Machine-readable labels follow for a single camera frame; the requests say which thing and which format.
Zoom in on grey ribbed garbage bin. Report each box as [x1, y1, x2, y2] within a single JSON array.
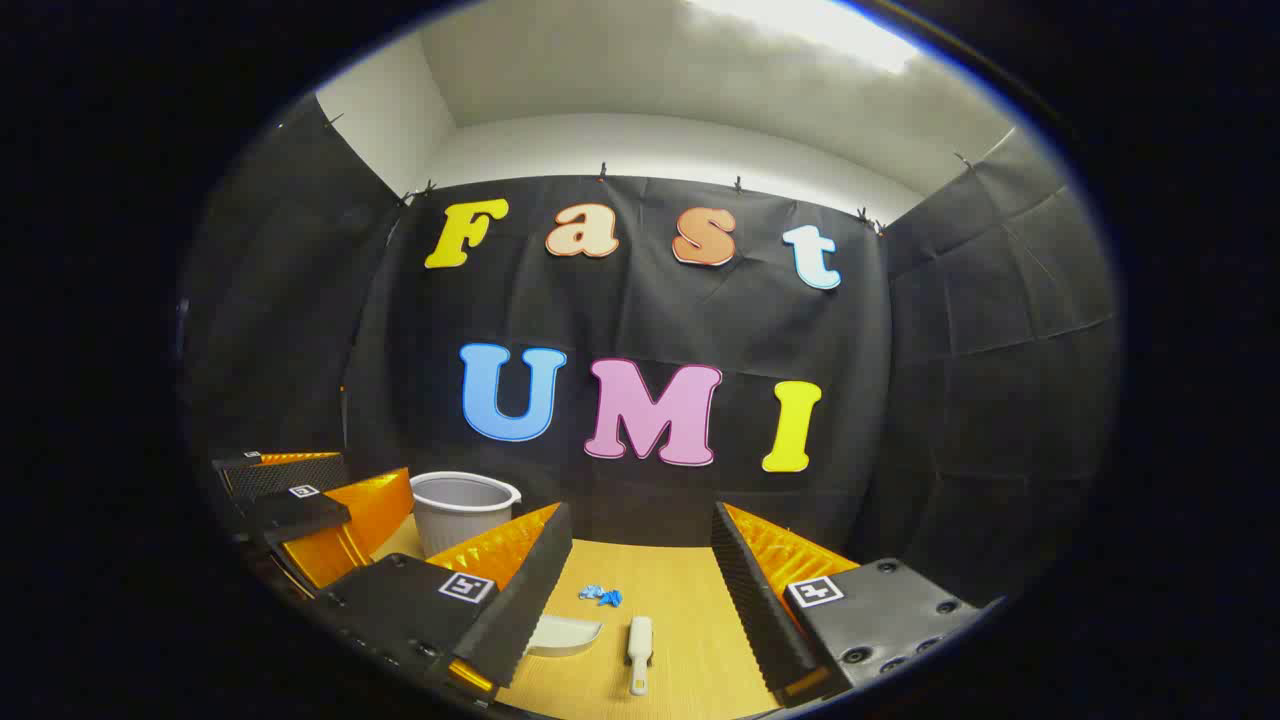
[[410, 471, 523, 559]]

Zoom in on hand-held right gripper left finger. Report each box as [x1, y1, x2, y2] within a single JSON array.
[[316, 502, 575, 701]]

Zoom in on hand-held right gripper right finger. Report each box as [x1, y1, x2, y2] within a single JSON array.
[[711, 502, 989, 709]]

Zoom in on white dustpan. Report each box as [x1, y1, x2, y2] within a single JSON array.
[[524, 614, 605, 658]]

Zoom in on black backdrop cloth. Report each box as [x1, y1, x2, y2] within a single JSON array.
[[180, 95, 1121, 603]]

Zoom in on small white broom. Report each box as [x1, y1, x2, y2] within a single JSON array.
[[627, 615, 655, 697]]

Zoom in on wooden desktop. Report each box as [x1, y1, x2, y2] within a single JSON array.
[[370, 514, 853, 720]]

